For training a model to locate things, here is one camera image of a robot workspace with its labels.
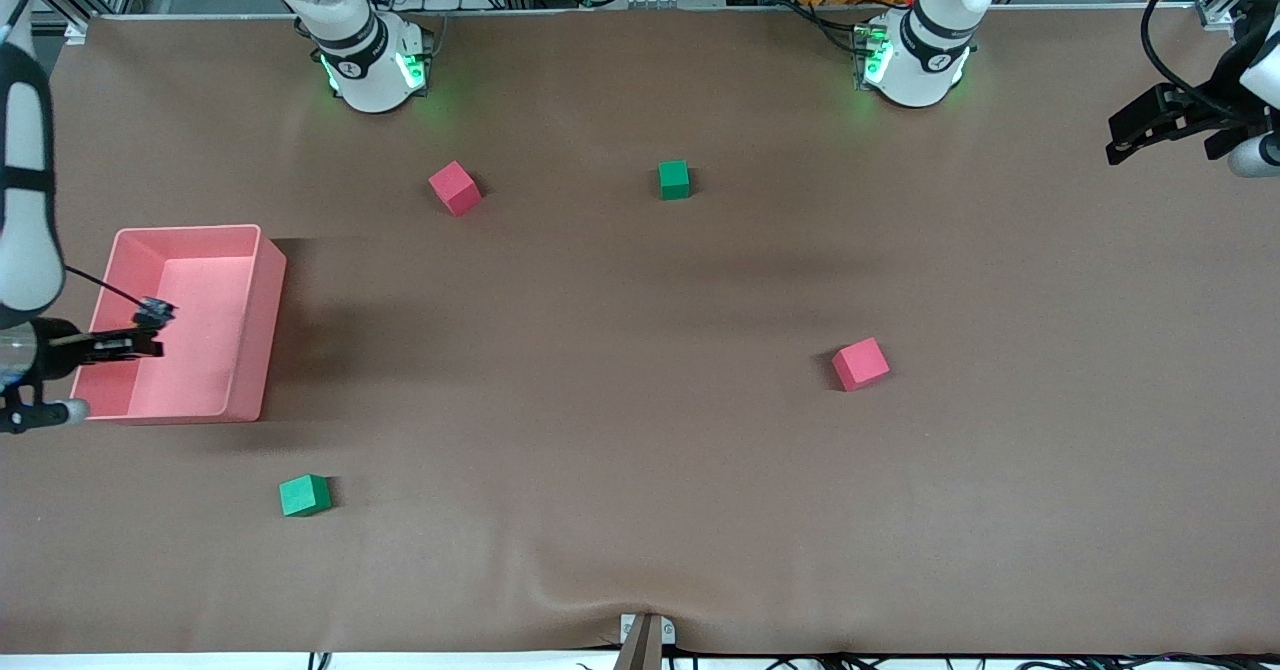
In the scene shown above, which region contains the pink plastic bin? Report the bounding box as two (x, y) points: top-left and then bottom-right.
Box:
(66, 224), (288, 423)

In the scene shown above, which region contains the pink foam cube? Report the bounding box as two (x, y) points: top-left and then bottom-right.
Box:
(831, 337), (892, 393)
(428, 160), (484, 218)

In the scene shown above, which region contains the brown table cover cloth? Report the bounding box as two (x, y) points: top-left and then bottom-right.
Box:
(0, 5), (1280, 656)

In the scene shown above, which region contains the grey metal table clamp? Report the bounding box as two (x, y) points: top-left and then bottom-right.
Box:
(620, 613), (677, 647)

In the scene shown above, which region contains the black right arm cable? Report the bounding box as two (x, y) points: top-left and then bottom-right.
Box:
(0, 0), (151, 307)

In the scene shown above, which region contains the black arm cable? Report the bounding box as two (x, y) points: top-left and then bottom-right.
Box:
(0, 0), (151, 307)
(1141, 0), (1251, 121)

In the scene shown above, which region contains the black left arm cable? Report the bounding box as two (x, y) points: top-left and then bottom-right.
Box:
(1141, 0), (1251, 121)

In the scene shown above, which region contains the brown camera mount pole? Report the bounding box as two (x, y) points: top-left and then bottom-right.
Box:
(613, 615), (665, 670)

